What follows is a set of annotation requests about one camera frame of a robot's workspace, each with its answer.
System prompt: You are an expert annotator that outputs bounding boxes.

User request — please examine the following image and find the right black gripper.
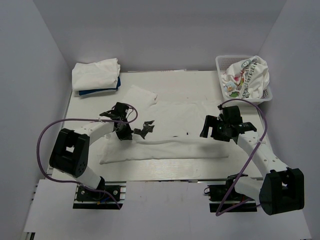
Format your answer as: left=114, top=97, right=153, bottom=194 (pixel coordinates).
left=200, top=115, right=231, bottom=142

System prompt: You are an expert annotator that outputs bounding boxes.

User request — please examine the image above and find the plain white t shirt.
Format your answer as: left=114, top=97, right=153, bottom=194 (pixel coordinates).
left=97, top=85, right=229, bottom=165

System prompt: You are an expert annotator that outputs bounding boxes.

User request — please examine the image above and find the white printed t shirt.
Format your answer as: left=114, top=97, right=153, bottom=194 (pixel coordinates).
left=220, top=55, right=270, bottom=100

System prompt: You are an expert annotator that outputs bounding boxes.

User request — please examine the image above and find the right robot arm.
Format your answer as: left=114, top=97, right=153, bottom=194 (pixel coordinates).
left=200, top=105, right=305, bottom=216

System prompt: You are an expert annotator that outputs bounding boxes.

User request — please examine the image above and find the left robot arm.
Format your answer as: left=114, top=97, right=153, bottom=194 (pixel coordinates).
left=49, top=102, right=137, bottom=200

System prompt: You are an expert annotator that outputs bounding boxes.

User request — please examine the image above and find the folded blue t shirt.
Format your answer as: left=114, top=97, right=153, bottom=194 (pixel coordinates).
left=78, top=77, right=121, bottom=96

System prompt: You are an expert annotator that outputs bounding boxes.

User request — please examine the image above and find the folded white t shirt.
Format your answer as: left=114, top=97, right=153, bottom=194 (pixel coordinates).
left=72, top=58, right=121, bottom=92

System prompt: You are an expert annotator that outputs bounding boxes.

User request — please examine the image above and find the white plastic basket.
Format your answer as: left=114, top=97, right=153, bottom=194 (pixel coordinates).
left=215, top=55, right=273, bottom=105

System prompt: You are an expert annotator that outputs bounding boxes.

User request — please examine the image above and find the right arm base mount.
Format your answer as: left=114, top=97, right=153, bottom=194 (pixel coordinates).
left=203, top=184, right=258, bottom=213

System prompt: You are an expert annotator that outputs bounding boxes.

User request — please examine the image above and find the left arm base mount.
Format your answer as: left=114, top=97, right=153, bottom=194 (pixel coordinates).
left=72, top=182, right=126, bottom=210

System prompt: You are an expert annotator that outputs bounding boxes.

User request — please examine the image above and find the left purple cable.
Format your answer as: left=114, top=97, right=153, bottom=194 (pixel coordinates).
left=36, top=102, right=140, bottom=210

